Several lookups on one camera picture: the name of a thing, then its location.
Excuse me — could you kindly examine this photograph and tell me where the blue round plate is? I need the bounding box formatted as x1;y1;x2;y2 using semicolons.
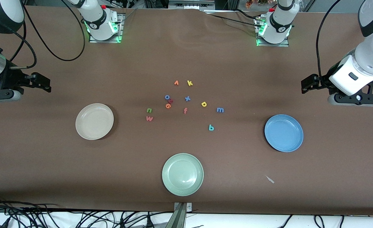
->
264;114;304;153

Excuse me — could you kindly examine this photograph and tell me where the beige round plate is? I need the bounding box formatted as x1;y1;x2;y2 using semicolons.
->
75;103;114;140

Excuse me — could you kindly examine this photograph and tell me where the brown table cover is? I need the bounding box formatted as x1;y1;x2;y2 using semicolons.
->
0;6;373;216

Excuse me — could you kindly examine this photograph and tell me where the pale green round plate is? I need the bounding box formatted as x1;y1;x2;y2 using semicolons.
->
162;153;204;197

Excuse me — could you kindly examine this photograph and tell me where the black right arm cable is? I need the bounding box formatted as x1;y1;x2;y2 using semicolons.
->
0;0;87;69

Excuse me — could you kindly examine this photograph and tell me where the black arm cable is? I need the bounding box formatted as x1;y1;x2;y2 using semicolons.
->
315;0;344;79
0;0;87;69

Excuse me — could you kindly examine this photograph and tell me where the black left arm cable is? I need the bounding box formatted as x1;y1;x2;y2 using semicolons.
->
315;0;344;79

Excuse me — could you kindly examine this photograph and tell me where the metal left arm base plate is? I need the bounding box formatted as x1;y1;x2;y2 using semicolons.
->
255;17;290;47

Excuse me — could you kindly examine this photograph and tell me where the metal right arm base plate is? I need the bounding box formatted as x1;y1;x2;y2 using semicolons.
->
89;13;124;43

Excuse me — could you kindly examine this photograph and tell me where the black base power cable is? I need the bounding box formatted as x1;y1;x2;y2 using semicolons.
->
202;9;263;29

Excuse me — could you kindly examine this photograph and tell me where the black cable tangle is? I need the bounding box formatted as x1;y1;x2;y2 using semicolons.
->
0;195;174;228

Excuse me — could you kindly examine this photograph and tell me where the grey metal frame rail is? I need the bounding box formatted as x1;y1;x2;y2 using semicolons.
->
167;0;217;10

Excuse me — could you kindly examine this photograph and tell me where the metal camera pole bracket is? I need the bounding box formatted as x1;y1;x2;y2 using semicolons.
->
173;202;193;228

